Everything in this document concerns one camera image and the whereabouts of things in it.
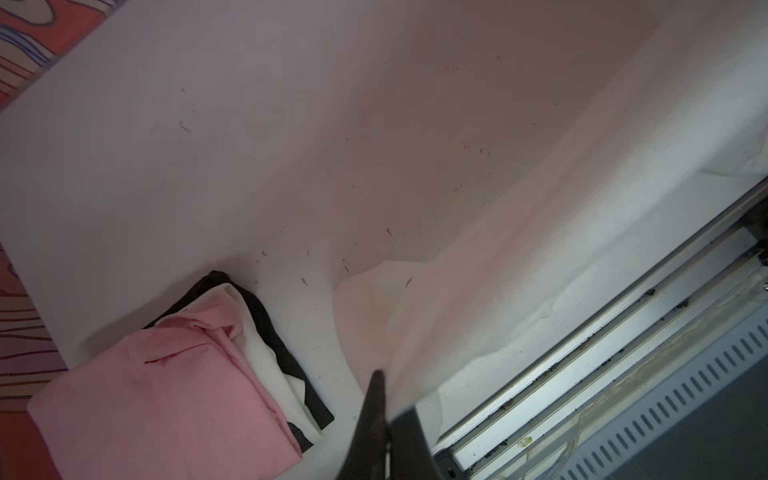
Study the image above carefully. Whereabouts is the black white folded t shirt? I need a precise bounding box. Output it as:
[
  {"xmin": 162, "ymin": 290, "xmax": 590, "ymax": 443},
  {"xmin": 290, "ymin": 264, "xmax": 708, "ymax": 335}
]
[{"xmin": 146, "ymin": 270, "xmax": 335, "ymax": 452}]

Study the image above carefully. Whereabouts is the pink folded t shirt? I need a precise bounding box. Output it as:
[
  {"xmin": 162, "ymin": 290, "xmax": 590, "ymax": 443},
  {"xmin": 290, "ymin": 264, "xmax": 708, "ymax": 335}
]
[{"xmin": 28, "ymin": 300, "xmax": 302, "ymax": 479}]

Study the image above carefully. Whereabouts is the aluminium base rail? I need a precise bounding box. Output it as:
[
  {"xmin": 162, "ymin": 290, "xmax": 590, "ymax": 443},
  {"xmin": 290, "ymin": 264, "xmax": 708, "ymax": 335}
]
[{"xmin": 434, "ymin": 183, "xmax": 767, "ymax": 479}]

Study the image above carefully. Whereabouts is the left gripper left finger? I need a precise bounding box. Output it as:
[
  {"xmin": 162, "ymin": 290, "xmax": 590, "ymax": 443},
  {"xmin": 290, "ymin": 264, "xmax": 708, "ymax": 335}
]
[{"xmin": 337, "ymin": 370, "xmax": 388, "ymax": 480}]

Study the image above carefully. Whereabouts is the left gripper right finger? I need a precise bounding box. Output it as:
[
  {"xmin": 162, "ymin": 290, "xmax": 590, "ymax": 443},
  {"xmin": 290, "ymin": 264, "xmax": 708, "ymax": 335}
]
[{"xmin": 389, "ymin": 408, "xmax": 443, "ymax": 480}]

